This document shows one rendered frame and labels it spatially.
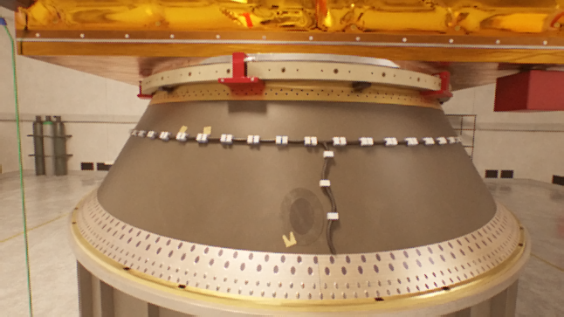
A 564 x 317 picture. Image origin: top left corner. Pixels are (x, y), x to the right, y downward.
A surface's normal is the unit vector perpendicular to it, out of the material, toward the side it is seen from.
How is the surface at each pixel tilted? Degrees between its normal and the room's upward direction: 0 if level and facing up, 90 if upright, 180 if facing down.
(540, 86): 90
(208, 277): 43
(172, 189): 62
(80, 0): 95
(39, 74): 90
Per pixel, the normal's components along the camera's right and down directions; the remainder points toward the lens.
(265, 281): -0.05, -0.68
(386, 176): 0.22, -0.40
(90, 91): 0.00, 0.07
